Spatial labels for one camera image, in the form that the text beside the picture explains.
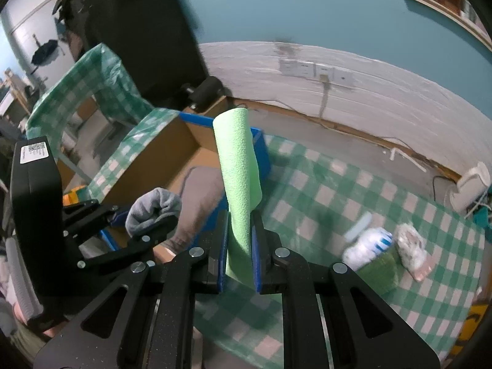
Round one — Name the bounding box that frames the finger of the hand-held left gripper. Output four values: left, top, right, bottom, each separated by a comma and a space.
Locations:
62, 199, 130, 240
76, 216, 180, 272

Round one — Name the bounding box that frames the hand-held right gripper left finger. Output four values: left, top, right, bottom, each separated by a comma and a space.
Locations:
34, 211, 232, 369

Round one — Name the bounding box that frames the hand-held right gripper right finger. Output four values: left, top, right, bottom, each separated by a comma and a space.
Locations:
251, 212, 441, 369

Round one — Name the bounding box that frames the grey sock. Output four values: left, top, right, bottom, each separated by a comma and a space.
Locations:
125, 187, 183, 240

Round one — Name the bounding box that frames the blue-rimmed cardboard box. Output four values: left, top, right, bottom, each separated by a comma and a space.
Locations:
88, 96, 272, 263

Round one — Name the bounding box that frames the light green cloth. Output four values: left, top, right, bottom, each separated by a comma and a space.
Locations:
212, 108, 263, 290

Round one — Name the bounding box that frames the white plastic wrap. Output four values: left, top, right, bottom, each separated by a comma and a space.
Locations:
342, 227, 394, 272

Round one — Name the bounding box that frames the green bubble wrap piece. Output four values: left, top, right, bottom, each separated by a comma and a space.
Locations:
359, 246, 401, 297

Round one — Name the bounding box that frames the pinkish plastic bag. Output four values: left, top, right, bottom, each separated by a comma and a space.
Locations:
395, 223, 436, 282

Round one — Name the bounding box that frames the person's left forearm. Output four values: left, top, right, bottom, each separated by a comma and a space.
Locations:
0, 234, 53, 345

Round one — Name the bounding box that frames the yellow orange object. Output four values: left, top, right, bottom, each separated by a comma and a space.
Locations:
63, 186, 89, 204

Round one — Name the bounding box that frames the grey-brown cloth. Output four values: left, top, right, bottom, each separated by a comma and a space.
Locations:
153, 165, 228, 256

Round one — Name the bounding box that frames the green checked tablecloth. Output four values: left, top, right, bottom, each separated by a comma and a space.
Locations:
88, 108, 486, 369

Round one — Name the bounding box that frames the black umbrella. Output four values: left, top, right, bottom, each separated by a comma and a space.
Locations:
30, 38, 59, 67

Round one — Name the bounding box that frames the chair with checked plastic cover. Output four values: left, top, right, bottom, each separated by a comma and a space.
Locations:
26, 42, 155, 170

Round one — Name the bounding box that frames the black cylinder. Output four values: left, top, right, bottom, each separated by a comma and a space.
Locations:
180, 76, 224, 111

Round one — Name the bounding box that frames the white trunking piece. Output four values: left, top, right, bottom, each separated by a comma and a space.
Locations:
389, 147, 428, 172

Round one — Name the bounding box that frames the black hanging jacket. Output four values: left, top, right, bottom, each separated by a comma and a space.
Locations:
57, 0, 211, 109

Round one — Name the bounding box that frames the yellow black object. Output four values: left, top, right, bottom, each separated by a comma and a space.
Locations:
449, 303, 482, 355

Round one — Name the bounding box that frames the white electric kettle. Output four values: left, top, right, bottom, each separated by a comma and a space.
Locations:
449, 161, 491, 216

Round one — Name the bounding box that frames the teal basket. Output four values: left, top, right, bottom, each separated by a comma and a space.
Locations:
474, 199, 492, 224

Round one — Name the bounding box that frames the beige plug with cable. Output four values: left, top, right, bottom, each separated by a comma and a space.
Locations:
317, 74, 332, 119

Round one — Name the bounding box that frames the black floor cable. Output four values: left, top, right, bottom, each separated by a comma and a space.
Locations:
432, 174, 462, 201

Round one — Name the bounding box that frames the wooden wall shelf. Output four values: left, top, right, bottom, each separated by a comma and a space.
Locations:
400, 0, 492, 53

